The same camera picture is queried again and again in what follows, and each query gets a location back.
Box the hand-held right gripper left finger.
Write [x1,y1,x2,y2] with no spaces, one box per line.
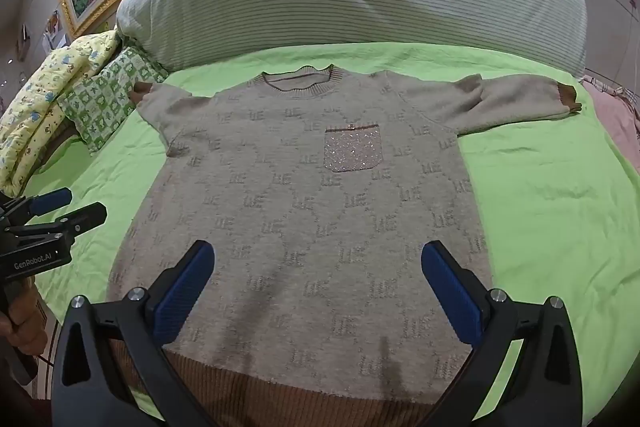
[50,239,216,427]

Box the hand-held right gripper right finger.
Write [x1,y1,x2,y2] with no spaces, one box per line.
[421,241,585,427]

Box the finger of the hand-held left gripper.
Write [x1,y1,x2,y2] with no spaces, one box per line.
[30,202,108,248]
[10,187,73,220]

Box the beige knit sweater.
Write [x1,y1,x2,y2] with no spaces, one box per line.
[105,64,583,427]

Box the person's left hand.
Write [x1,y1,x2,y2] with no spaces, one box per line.
[0,281,48,353]

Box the yellow printed quilt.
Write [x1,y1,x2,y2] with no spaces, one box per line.
[0,29,121,198]

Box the green checked pillow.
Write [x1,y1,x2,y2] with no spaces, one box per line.
[57,46,168,155]

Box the green bed sheet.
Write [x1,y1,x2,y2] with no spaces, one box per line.
[20,42,640,427]

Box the pink cloth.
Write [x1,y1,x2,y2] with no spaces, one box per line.
[580,69,640,142]

